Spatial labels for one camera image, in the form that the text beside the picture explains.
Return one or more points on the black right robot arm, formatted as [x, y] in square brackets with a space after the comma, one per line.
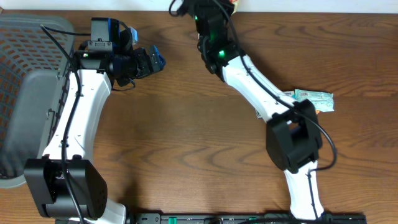
[293, 138]

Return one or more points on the white blue snack bag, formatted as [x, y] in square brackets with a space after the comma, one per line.
[236, 4]

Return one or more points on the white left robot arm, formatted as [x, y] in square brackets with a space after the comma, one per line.
[63, 181]

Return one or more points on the orange white small box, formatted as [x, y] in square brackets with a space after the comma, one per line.
[290, 93]

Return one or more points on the black mounting rail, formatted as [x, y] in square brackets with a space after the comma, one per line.
[268, 218]

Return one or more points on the green wet wipe packet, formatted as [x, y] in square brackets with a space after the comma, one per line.
[322, 101]

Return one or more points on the dark grey plastic basket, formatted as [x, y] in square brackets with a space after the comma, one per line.
[33, 89]

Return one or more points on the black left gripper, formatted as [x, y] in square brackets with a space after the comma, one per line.
[144, 64]

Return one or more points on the dark green round-label packet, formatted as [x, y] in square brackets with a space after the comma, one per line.
[258, 115]

